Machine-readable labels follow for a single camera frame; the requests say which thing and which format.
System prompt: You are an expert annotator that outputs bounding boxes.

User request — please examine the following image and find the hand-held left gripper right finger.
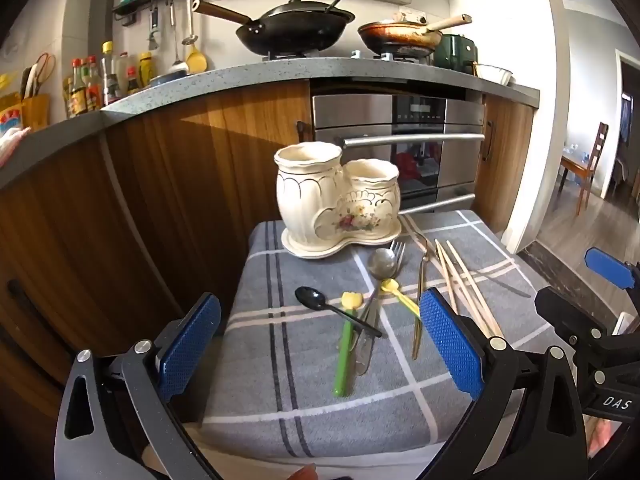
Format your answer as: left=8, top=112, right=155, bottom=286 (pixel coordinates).
left=419, top=287, right=596, bottom=480

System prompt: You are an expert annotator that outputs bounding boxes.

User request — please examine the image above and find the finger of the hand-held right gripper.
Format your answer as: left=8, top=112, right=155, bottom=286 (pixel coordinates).
left=534, top=287, right=617, bottom=357
left=584, top=247, right=640, bottom=293

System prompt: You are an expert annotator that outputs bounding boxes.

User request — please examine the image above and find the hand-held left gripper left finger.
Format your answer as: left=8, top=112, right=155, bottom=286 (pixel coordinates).
left=54, top=292, right=223, bottom=480

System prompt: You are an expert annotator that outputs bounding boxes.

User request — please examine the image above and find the gold metal fork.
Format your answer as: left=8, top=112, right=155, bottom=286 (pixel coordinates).
left=411, top=245, right=440, bottom=361

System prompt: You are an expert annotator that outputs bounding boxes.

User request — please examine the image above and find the wooden chopstick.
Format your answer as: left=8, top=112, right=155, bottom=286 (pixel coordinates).
left=438, top=242, right=488, bottom=333
left=450, top=260, right=496, bottom=336
left=446, top=240, right=505, bottom=338
left=434, top=240, right=458, bottom=311

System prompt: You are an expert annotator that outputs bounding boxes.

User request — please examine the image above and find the small yellow plastic spoon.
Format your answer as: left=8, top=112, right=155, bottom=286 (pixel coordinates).
left=381, top=279, right=421, bottom=318

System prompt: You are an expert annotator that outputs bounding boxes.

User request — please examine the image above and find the silver metal fork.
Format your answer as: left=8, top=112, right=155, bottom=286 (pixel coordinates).
left=357, top=241, right=407, bottom=373

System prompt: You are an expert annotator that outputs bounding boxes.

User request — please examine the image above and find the silver metal spoon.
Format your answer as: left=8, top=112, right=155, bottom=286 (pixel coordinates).
left=352, top=248, right=402, bottom=376

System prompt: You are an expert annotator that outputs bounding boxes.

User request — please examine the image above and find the green handled yellow tulip spoon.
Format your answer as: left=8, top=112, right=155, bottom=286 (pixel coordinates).
left=333, top=291, right=363, bottom=397

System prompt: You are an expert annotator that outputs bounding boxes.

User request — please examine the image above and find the black plastic spoon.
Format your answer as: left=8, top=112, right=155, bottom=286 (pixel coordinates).
left=295, top=286, right=383, bottom=339

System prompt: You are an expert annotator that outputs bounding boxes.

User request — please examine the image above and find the cream floral ceramic utensil holder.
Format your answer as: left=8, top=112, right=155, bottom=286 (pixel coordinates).
left=274, top=142, right=403, bottom=260

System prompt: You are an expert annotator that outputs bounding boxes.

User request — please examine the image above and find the wooden chair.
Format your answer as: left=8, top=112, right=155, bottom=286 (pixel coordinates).
left=559, top=121, right=610, bottom=216

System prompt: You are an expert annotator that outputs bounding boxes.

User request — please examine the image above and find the grey plaid cloth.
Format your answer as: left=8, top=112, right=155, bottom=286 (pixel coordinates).
left=197, top=209, right=546, bottom=466

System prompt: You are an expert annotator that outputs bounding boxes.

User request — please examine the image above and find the wooden kitchen cabinet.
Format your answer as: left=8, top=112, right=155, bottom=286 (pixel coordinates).
left=0, top=80, right=314, bottom=413

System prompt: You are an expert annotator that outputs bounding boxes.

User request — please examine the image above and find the white bowl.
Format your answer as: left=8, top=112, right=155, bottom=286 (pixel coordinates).
left=472, top=63, right=515, bottom=86

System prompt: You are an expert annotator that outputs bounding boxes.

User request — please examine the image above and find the stainless steel built-in oven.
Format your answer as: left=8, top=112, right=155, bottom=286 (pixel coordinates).
left=311, top=92, right=486, bottom=213

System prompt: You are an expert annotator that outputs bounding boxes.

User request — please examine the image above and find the grey stone countertop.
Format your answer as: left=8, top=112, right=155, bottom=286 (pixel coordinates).
left=0, top=56, right=542, bottom=192

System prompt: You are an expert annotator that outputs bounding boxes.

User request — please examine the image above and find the pink cloth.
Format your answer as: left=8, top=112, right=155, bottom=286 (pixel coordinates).
left=0, top=127, right=32, bottom=167

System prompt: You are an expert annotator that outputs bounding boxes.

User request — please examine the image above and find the red capped soy sauce bottle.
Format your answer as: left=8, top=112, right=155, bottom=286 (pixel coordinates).
left=69, top=58, right=89, bottom=117
left=83, top=56, right=102, bottom=112

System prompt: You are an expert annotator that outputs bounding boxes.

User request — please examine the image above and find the yellow knife block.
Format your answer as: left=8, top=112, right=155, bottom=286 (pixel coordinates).
left=20, top=93, right=51, bottom=132

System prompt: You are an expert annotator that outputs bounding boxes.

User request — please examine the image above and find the yellow rice spatula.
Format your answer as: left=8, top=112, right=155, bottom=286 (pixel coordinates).
left=186, top=42, right=208, bottom=74

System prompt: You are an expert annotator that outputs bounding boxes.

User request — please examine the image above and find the hanging metal ladle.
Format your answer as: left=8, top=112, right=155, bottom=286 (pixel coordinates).
left=168, top=2, right=189, bottom=74

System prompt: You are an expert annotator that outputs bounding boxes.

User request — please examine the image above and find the gas hob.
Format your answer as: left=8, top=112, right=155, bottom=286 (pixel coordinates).
left=262, top=49, right=436, bottom=64

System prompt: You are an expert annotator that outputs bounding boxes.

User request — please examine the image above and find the brown frying pan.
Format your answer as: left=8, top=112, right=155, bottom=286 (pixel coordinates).
left=357, top=14, right=472, bottom=59

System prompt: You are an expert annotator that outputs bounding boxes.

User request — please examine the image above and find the hanging slotted metal spoon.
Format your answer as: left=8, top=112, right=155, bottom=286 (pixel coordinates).
left=182, top=0, right=199, bottom=45

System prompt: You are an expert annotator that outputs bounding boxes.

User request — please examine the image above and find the black wok with lid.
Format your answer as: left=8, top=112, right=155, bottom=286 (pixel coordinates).
left=192, top=0, right=357, bottom=57

